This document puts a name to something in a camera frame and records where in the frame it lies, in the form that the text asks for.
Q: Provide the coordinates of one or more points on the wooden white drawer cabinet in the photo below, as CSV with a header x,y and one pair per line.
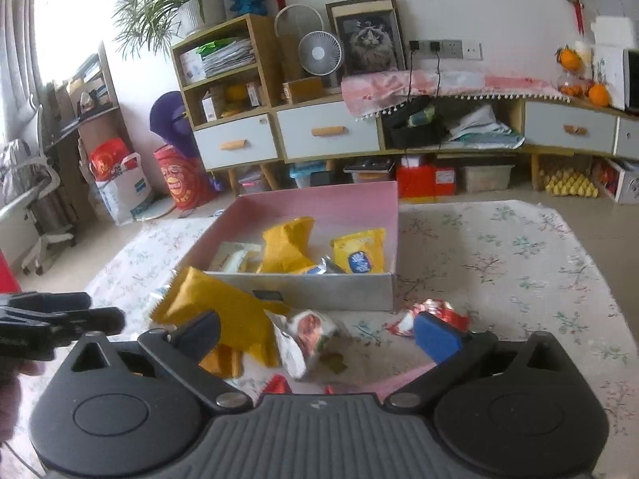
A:
x,y
323,128

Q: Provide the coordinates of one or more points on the yellow cake snack pack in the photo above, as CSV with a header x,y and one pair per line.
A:
x,y
361,252

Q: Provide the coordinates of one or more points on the red cylindrical gift box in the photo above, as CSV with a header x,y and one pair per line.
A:
x,y
188,183

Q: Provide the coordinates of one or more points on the white paper shopping bag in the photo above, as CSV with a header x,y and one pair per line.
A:
x,y
126,193

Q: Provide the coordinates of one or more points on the orange fruit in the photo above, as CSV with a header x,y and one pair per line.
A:
x,y
598,95
569,60

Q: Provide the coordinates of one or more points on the cream white snack pack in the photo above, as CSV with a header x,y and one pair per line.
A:
x,y
235,257

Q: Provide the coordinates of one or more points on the white desk fan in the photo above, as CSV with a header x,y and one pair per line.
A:
x,y
321,55

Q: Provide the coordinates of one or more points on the pink snack pack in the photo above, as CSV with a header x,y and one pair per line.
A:
x,y
382,389

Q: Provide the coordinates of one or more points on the white office chair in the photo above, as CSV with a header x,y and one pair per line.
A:
x,y
29,188

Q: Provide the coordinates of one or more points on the pink cloth cover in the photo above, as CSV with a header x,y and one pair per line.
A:
x,y
375,94

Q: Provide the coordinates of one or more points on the potted green plant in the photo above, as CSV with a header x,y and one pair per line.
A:
x,y
148,25

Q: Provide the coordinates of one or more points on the white microwave oven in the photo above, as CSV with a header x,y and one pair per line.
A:
x,y
615,60

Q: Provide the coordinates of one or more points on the red snack pack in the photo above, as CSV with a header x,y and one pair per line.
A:
x,y
405,324
279,385

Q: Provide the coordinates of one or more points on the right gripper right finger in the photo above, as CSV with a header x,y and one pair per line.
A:
x,y
456,355

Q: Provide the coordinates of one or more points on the pink cardboard box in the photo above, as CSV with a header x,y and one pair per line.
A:
x,y
337,211

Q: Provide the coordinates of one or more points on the large yellow snack bag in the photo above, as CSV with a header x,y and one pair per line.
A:
x,y
244,323

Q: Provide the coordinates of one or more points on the pecan kernel snack bag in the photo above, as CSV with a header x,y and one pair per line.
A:
x,y
305,340

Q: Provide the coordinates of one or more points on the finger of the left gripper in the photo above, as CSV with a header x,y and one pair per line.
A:
x,y
48,301
68,326

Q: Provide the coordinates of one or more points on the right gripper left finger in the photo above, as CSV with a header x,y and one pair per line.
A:
x,y
178,354

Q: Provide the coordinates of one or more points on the red storage box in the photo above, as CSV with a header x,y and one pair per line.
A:
x,y
427,181

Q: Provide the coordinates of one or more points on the framed cat picture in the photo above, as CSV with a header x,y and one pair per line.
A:
x,y
371,34

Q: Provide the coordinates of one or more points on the purple plush toy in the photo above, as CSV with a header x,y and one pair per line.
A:
x,y
168,120

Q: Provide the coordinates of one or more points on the purple gloved left hand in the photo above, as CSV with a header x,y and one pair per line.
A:
x,y
11,370

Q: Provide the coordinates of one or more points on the white blue snack pack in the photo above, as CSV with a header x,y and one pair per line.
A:
x,y
326,266

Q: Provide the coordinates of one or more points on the yellow egg tray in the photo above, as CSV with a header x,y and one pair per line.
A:
x,y
569,183

